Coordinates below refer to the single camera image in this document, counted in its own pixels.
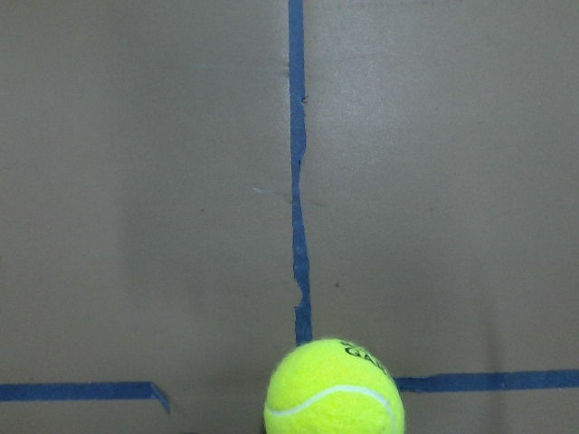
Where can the Roland Garros tennis ball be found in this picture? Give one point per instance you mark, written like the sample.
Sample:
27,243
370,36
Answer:
332,386

